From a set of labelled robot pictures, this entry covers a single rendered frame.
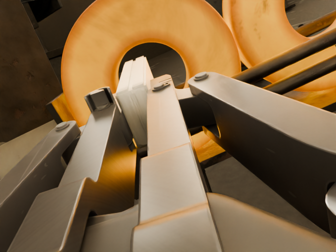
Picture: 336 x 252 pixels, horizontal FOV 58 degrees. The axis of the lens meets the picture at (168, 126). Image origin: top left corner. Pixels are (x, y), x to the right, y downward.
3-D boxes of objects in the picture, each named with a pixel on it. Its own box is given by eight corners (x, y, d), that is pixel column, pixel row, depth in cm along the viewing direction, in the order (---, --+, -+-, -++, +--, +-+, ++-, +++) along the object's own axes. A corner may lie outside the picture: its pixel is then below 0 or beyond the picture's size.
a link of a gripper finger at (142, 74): (129, 89, 13) (145, 83, 13) (134, 58, 20) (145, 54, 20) (152, 145, 15) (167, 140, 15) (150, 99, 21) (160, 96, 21)
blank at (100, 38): (36, 34, 27) (20, 36, 24) (194, -48, 26) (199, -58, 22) (119, 173, 32) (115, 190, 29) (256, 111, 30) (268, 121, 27)
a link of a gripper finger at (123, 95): (152, 145, 15) (138, 150, 15) (150, 99, 21) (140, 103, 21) (129, 89, 13) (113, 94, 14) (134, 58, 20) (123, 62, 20)
